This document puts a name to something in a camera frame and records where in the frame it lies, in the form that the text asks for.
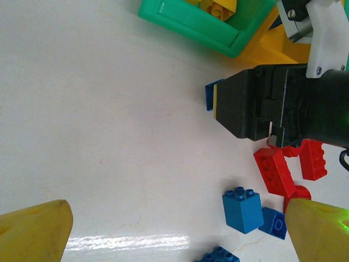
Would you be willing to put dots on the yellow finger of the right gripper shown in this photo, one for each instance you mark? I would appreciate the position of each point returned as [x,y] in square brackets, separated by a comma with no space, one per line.
[234,103]

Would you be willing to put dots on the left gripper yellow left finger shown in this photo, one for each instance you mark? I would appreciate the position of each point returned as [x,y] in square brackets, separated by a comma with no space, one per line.
[30,234]

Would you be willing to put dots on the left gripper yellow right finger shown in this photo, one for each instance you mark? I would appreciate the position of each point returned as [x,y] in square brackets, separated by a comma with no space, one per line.
[321,234]

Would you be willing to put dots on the tall blue lego brick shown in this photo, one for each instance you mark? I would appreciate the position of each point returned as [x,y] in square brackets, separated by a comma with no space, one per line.
[242,213]
[210,95]

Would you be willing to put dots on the red lego brick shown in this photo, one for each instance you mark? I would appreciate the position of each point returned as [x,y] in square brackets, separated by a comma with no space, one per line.
[275,173]
[313,161]
[290,151]
[300,193]

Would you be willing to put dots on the small blue lego brick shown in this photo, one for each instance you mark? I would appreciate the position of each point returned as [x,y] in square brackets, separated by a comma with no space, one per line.
[274,225]

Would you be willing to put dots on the yellow lego brick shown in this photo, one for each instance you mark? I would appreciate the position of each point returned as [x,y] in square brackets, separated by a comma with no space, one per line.
[219,11]

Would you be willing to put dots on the yellow bin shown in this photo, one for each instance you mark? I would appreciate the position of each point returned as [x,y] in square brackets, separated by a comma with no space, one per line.
[272,46]

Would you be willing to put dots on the green bin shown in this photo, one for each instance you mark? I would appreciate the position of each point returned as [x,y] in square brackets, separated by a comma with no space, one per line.
[191,24]

